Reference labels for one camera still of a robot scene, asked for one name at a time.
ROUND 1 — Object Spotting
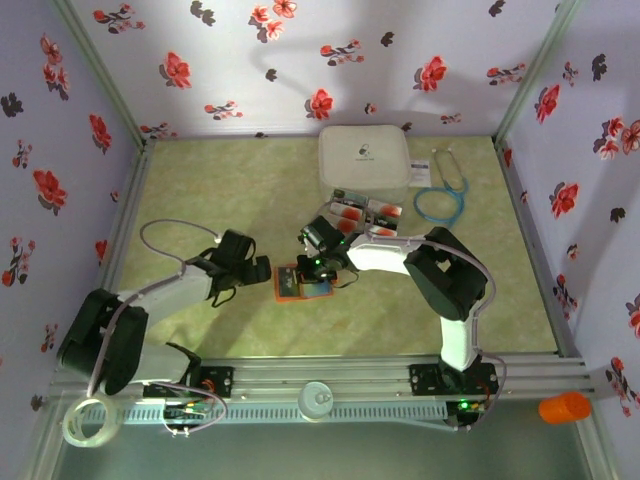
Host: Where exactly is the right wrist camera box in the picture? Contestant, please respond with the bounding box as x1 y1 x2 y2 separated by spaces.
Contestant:
298 223 327 253

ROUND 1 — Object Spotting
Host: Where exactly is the orange card holder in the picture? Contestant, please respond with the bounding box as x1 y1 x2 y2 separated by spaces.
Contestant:
272 263 335 304

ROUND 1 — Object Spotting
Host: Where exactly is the white slotted cable duct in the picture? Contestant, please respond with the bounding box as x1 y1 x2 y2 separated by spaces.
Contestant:
82 402 449 426

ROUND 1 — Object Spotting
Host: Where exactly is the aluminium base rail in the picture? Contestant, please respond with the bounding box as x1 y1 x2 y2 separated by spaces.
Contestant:
49 355 596 401

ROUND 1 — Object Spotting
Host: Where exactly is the controller circuit board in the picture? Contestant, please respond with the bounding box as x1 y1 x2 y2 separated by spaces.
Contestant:
446 398 490 434
163 401 214 439

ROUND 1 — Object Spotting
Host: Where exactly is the white medicine bag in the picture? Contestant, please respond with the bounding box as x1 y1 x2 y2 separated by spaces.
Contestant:
317 124 412 201

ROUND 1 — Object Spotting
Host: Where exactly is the group of red-white boxes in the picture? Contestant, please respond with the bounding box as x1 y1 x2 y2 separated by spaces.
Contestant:
327 188 406 239

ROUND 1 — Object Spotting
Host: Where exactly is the white round cap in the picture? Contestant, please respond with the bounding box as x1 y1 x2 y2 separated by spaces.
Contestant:
297 381 335 424

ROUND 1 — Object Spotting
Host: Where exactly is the white paper tag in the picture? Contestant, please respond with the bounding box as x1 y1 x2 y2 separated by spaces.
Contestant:
409 158 432 189

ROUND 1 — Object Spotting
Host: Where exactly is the orange pill bottle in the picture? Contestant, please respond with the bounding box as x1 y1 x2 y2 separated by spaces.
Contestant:
538 392 592 425

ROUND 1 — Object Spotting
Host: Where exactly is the clear tape roll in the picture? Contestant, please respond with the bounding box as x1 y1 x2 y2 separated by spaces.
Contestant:
62 393 120 449

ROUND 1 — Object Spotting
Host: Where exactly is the blue stethoscope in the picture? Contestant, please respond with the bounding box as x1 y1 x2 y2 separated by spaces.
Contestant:
413 147 471 229

